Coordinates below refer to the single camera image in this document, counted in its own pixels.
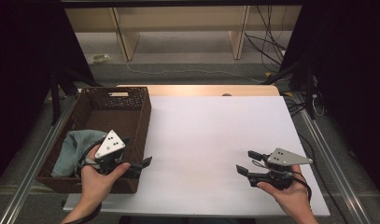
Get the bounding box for bundle of black hanging cables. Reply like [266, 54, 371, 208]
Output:
[244, 5, 289, 75]

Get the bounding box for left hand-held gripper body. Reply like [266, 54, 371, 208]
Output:
[93, 130, 132, 175]

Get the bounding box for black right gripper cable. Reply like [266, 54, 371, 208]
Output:
[251, 160, 314, 204]

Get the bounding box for light blue denim garment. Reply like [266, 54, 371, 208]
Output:
[50, 129, 109, 178]

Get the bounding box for white floor cable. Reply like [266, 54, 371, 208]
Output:
[123, 59, 267, 84]

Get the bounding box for person's left hand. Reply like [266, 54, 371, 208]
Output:
[79, 144, 132, 206]

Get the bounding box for aluminium rail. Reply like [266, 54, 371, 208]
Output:
[290, 92, 372, 224]
[0, 92, 81, 224]

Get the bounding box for white table cover sheet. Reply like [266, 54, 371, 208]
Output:
[63, 95, 331, 218]

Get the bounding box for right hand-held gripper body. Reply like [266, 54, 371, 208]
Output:
[248, 147, 314, 191]

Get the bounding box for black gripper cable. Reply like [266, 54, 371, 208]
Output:
[251, 160, 314, 204]
[63, 138, 106, 224]

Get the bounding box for black floor cables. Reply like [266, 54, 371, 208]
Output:
[283, 96, 307, 118]

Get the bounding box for person's right hand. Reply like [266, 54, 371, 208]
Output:
[256, 164, 312, 216]

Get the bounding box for light wooden shelf unit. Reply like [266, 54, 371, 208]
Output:
[64, 6, 303, 62]

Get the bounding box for black metal stand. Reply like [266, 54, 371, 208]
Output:
[261, 60, 318, 120]
[49, 65, 102, 126]

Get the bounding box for brown woven basket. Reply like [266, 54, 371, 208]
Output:
[35, 86, 153, 194]

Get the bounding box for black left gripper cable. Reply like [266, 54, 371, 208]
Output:
[63, 138, 106, 224]

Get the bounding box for black curtain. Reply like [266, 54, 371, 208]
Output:
[279, 0, 380, 200]
[0, 0, 95, 190]

